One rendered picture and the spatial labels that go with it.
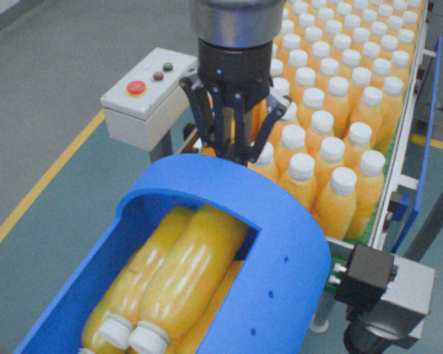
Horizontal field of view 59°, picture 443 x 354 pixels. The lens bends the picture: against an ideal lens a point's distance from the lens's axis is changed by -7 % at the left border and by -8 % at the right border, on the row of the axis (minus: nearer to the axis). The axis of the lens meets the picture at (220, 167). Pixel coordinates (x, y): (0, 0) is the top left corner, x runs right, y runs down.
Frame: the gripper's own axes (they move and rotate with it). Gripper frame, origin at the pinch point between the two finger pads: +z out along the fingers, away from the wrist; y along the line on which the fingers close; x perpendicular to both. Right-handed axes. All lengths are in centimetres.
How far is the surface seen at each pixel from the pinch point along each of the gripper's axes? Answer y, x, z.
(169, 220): 4.8, 8.5, 3.3
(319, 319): -21, -37, 107
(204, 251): -2.9, 13.1, -1.3
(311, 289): -14.9, 11.1, 1.3
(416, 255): -38, -37, 52
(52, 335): 11.4, 27.4, 8.8
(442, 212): -38, -37, 33
